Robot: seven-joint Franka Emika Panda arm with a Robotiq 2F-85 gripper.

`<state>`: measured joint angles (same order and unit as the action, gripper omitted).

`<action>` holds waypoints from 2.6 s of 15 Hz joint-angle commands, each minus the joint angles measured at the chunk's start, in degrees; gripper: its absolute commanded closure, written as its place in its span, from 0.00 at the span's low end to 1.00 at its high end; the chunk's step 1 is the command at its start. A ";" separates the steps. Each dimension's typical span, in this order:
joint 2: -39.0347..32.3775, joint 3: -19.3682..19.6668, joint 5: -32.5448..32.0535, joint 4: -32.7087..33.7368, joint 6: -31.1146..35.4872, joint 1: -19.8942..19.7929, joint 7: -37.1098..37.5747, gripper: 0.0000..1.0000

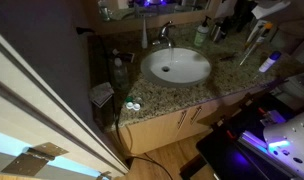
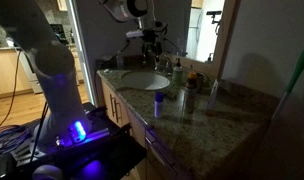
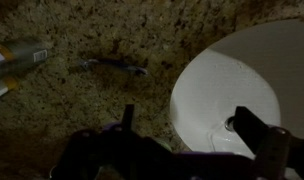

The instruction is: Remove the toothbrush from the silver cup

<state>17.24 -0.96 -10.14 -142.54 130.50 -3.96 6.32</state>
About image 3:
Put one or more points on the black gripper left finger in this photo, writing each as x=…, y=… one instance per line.
x=128, y=117

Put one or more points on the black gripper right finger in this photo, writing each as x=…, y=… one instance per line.
x=250, y=128

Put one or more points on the metal sink drain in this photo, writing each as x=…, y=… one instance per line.
x=229, y=124

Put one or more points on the white oval sink basin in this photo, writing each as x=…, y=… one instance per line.
x=225, y=86

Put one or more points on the dark hair clip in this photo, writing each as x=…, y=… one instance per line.
x=115, y=65

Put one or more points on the orange bottle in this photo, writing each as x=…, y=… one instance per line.
x=15, y=58

